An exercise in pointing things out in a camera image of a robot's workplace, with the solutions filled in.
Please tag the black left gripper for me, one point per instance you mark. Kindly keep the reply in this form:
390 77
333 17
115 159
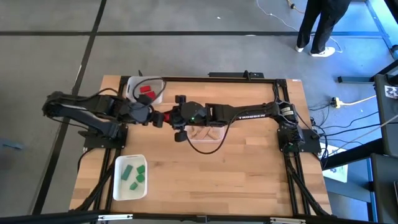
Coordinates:
140 112

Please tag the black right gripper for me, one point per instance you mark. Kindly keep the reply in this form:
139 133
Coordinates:
181 136

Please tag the red wedge block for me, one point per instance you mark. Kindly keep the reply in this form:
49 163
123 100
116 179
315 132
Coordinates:
167 117

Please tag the red cube block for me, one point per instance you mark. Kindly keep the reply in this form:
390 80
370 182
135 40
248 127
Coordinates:
151 95

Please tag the wooden plank block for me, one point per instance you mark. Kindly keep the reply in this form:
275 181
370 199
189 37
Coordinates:
205 134

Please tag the green wedge block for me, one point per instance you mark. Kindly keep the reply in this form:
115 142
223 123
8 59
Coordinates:
133 186

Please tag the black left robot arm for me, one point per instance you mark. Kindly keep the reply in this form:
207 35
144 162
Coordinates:
87 116

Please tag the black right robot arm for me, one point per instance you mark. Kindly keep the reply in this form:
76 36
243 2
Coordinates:
248 115

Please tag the wooden rectangular block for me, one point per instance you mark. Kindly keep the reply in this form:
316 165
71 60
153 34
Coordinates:
215 135

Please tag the white plastic bin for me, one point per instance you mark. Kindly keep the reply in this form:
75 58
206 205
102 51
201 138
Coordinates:
132 84
119 193

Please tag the clear plastic bin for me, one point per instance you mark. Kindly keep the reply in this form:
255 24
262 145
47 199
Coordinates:
222 137

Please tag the black crossbeam with silver brackets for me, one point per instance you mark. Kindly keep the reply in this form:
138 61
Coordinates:
46 217

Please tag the white paper sheet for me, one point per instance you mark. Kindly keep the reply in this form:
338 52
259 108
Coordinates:
337 169

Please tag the person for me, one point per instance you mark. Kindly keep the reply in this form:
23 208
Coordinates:
323 25

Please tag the black floor bar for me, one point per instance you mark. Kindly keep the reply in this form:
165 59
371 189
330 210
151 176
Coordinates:
356 79

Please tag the black side table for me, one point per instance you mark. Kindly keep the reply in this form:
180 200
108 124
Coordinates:
387 124

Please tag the black and white marker tag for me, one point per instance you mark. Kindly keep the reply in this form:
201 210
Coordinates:
392 92

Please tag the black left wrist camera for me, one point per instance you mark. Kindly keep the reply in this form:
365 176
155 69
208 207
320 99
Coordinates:
144 99

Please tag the black aluminium table frame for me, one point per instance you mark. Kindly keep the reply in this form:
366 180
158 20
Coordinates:
217 79

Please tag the blue metal frame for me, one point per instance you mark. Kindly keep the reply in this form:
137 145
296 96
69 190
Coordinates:
382 28

